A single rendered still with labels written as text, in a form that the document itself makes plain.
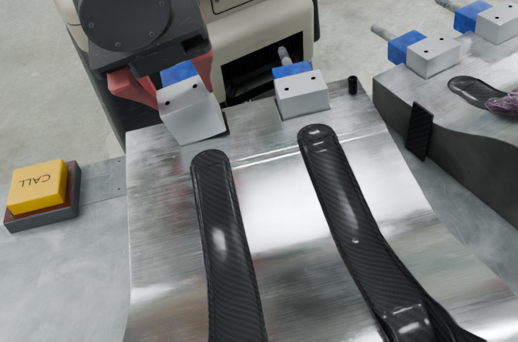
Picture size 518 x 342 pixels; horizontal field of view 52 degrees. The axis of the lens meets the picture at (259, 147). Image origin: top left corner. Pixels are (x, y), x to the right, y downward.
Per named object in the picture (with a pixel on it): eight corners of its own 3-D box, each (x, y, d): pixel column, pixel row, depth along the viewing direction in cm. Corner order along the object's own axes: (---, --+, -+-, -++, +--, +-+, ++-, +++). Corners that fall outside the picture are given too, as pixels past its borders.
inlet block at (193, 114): (165, 63, 62) (145, 30, 58) (204, 48, 62) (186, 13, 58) (181, 148, 55) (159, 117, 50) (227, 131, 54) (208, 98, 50)
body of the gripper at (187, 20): (212, 42, 44) (177, -30, 39) (100, 85, 45) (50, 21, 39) (199, -3, 48) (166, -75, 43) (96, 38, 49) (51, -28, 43)
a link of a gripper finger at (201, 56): (238, 104, 51) (203, 33, 43) (169, 130, 51) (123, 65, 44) (224, 58, 55) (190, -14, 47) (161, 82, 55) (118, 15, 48)
